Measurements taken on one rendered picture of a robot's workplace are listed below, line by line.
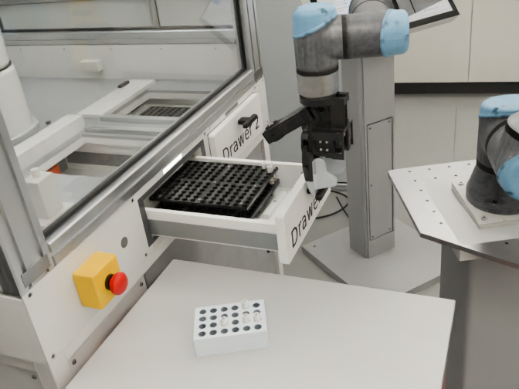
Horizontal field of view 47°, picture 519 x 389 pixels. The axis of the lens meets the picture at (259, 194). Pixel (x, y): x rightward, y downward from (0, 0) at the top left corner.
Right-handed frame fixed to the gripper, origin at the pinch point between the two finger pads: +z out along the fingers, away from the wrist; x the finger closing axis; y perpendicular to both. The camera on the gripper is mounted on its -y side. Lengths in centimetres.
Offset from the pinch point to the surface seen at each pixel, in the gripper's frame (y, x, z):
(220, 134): -30.0, 20.1, -1.1
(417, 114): -19, 259, 91
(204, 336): -9.7, -33.9, 10.7
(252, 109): -30, 40, 1
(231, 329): -6.0, -31.2, 10.7
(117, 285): -24.5, -34.4, 2.3
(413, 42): -26, 288, 53
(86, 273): -29.1, -35.9, -0.6
